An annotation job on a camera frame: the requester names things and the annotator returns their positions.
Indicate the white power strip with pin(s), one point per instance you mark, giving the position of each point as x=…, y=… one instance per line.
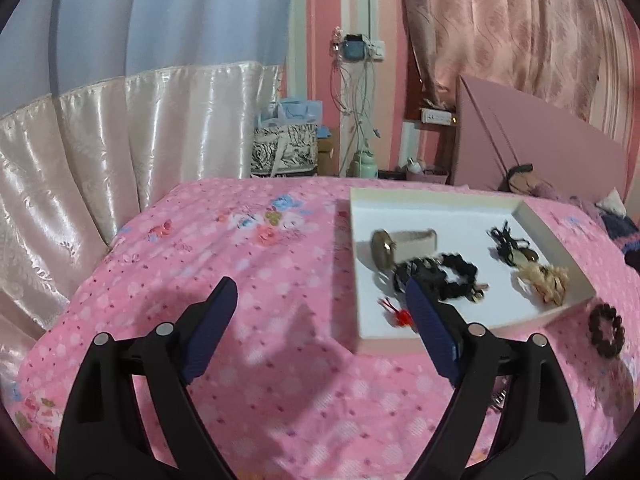
x=437, y=116

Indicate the white pillow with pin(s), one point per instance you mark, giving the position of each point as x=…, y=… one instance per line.
x=611, y=201

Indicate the brown cardboard box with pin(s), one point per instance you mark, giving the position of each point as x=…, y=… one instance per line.
x=325, y=157

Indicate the watch with grey band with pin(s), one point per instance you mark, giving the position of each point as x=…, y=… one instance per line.
x=385, y=250

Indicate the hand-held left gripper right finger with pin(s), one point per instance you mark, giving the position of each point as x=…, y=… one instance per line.
x=430, y=330

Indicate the tall white box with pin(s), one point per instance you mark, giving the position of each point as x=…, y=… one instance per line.
x=407, y=145

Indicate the pink floral bedspread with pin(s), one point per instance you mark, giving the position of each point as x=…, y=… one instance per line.
x=275, y=270

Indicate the dark patterned blanket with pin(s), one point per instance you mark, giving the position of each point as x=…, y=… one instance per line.
x=625, y=235

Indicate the white jewelry tray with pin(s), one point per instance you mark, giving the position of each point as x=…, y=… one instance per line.
x=450, y=215

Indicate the small dark trinket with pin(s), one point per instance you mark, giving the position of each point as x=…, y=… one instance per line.
x=500, y=400

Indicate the pink basket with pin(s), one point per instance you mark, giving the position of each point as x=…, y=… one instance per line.
x=427, y=176

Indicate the white wall socket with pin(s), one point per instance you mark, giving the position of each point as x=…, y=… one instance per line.
x=376, y=50

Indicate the light blue paper bag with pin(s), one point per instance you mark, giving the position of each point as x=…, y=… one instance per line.
x=290, y=112

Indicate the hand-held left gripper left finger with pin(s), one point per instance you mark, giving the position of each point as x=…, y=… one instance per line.
x=212, y=330

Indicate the blue plugged-in device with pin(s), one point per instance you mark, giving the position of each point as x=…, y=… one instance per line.
x=354, y=47

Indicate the pink floral curtain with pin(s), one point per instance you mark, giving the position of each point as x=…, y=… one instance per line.
x=500, y=25

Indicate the purple fuzzy cloth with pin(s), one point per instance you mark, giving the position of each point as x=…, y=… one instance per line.
x=565, y=200

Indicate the white and blue satin curtain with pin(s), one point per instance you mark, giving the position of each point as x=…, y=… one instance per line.
x=100, y=135

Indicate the red knot charm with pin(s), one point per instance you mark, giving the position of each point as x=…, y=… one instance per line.
x=402, y=317

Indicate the zebra print bag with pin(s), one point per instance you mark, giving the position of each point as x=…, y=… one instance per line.
x=282, y=152

